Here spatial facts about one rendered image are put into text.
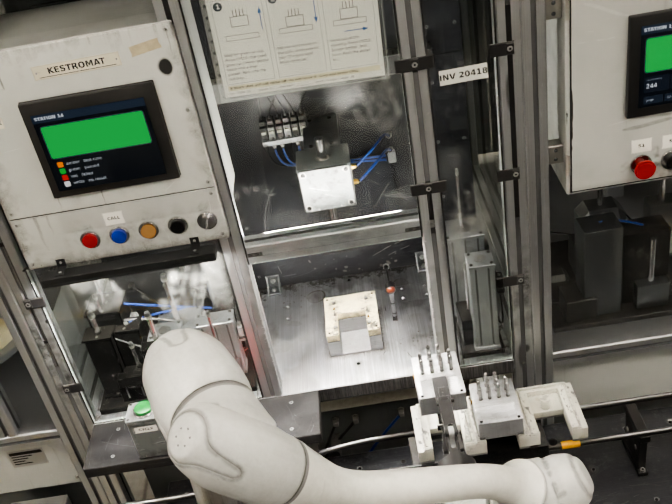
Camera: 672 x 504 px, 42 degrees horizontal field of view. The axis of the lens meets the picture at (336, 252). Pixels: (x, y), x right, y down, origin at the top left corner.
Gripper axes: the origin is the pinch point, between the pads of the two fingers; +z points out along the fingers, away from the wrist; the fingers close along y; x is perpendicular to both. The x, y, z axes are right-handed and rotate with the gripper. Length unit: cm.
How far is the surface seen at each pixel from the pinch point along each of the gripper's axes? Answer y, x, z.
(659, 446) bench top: -36, -50, 7
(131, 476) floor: -110, 108, 81
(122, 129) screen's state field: 60, 51, 23
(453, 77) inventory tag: 58, -10, 26
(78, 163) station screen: 55, 61, 22
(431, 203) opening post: 30.6, -4.0, 25.3
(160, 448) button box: -11, 63, 7
